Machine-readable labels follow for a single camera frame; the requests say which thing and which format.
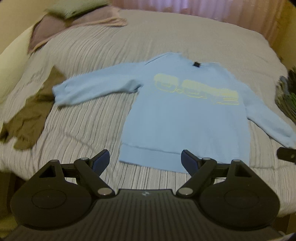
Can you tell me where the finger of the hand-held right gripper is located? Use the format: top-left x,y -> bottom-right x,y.
277,147 -> 296,165

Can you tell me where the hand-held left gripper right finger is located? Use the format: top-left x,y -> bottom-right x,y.
176,149 -> 253,198

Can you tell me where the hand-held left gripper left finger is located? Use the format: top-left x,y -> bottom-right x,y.
38,149 -> 116,198

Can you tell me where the light blue sweatshirt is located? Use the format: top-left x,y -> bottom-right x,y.
52,52 -> 296,173

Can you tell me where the dark green cloth pile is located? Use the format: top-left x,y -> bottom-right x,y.
275,70 -> 296,123

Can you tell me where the olive brown garment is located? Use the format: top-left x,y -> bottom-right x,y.
0,66 -> 67,150

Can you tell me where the bed with striped cover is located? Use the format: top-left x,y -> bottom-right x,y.
0,9 -> 296,220

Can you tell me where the purple pillow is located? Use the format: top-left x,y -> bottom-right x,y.
28,6 -> 127,55

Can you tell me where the pink curtain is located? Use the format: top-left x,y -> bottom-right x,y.
111,0 -> 287,44

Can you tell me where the green plaid pillow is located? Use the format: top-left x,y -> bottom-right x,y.
46,0 -> 111,19

